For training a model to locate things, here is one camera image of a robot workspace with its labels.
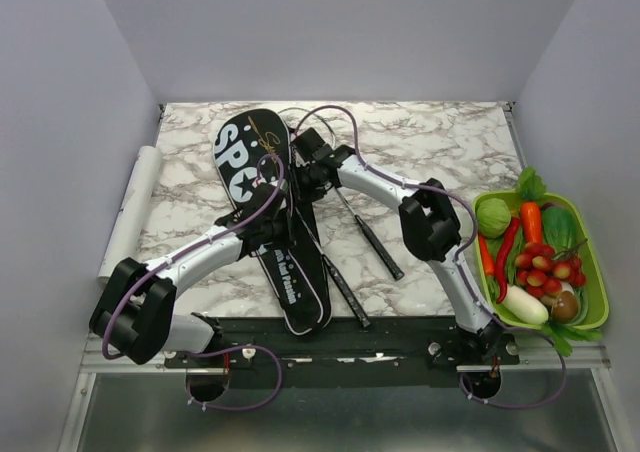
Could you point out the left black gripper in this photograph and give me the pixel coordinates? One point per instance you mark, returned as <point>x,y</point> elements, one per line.
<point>289,236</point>

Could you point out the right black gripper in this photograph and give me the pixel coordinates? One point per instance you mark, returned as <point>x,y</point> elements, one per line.
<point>303,194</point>

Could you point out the badminton racket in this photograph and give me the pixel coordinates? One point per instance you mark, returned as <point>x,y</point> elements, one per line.
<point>385,257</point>
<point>337,277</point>

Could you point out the black racket bag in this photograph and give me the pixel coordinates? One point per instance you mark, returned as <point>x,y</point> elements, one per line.
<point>253,158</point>

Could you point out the white shuttlecock tube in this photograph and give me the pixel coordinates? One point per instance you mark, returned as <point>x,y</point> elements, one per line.
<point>133,211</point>

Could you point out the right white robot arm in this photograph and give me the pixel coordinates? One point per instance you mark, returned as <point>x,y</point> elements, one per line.
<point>430,231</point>

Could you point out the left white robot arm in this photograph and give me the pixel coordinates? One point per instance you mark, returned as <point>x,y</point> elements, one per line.
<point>135,314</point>

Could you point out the green cabbage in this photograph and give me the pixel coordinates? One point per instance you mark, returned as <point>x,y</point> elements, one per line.
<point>494,217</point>

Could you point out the red chili pepper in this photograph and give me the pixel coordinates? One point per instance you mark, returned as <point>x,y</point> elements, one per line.
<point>502,256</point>

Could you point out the orange carrot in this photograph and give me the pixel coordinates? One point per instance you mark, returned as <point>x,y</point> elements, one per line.
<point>530,215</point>

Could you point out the white radish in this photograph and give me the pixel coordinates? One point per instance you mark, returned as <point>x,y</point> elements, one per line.
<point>525,307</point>

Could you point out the red cherry tomatoes bunch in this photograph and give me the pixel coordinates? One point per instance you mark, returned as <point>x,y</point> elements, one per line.
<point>541,271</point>

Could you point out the dark green leafy vegetable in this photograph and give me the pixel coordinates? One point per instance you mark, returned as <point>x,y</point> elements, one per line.
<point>559,228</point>

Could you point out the brown mushroom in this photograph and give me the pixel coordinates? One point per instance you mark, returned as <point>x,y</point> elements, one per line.
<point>565,307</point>

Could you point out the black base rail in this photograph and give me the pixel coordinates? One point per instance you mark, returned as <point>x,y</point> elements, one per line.
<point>390,352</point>

